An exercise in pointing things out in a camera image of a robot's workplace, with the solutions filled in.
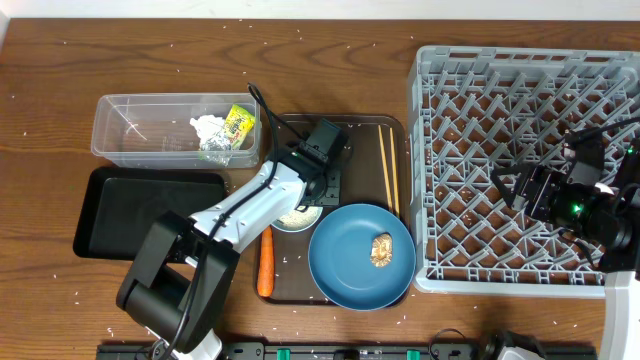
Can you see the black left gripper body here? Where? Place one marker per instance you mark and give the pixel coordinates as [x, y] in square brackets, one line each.
[329, 185]

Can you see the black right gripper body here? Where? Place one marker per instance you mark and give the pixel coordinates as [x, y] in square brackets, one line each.
[575, 207]

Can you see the green snack wrapper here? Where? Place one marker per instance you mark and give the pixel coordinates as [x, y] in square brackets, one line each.
[238, 123]

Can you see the aluminium foil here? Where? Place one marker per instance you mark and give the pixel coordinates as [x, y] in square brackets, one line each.
[215, 148]

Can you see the white tissue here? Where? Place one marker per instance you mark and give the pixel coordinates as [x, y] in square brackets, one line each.
[210, 130]

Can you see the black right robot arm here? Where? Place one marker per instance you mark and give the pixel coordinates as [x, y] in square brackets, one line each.
[612, 221]

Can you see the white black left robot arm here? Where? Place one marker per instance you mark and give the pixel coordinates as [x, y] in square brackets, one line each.
[178, 282]

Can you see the grey dishwasher rack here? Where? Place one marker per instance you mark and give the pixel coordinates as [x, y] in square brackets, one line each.
[475, 109]

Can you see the light blue rice bowl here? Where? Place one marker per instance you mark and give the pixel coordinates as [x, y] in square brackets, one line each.
[298, 219]

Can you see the dark brown tray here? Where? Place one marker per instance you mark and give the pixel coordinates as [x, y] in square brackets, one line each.
[362, 182]

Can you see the blue plate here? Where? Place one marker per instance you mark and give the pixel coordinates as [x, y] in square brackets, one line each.
[340, 263]

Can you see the wooden chopstick left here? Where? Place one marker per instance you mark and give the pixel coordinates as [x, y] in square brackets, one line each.
[385, 169]

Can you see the brown food scrap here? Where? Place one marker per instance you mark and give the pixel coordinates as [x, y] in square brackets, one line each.
[382, 250]

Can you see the orange carrot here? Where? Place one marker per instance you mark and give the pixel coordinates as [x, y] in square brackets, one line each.
[266, 272]

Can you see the clear plastic bin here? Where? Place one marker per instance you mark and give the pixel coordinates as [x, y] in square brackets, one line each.
[153, 130]

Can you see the black square bin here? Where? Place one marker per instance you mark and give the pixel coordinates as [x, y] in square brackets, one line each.
[120, 205]

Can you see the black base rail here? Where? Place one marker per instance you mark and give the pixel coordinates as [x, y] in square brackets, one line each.
[498, 345]

